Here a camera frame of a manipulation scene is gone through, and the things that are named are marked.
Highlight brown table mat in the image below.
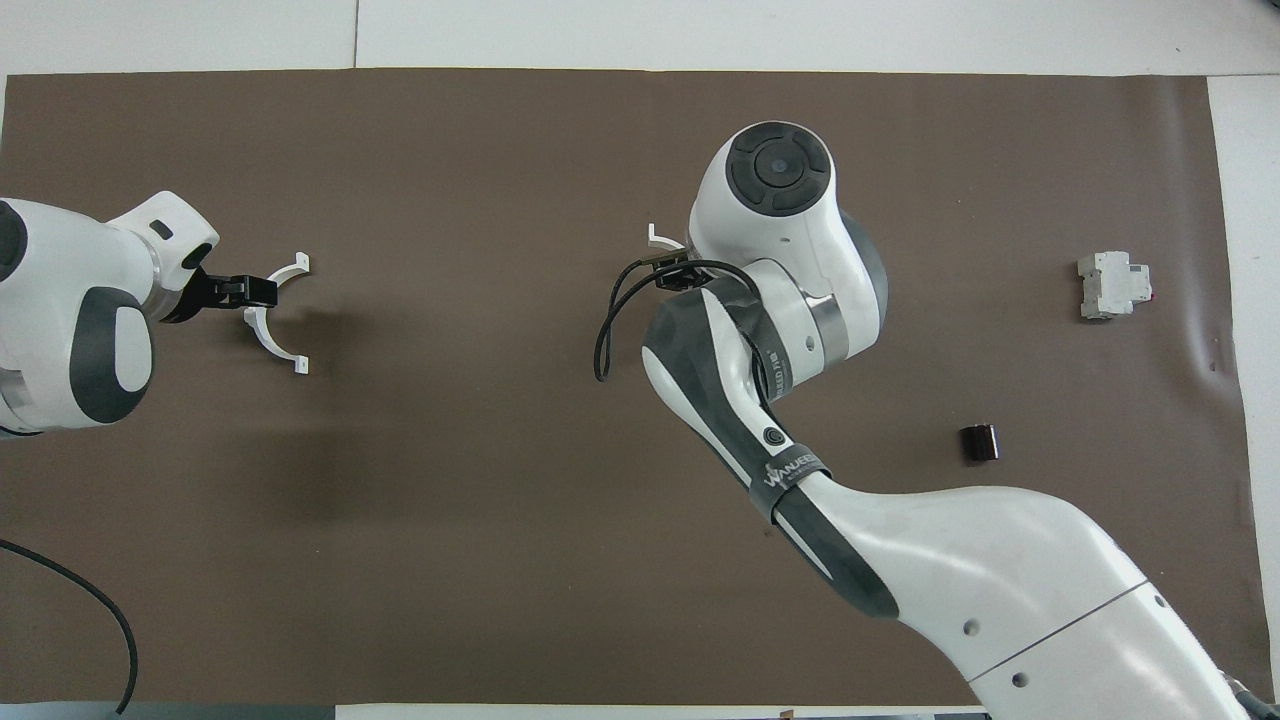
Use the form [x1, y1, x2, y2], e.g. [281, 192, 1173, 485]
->
[0, 67, 1277, 708]

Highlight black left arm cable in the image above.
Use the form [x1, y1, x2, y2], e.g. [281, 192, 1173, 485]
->
[0, 538, 138, 717]

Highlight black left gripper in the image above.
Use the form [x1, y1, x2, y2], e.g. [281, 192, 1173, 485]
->
[158, 263, 279, 325]

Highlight small dark brown cylinder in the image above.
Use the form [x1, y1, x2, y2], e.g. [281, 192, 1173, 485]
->
[959, 423, 1002, 466]

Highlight grey circuit breaker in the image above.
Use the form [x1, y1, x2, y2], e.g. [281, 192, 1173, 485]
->
[1076, 251, 1152, 322]

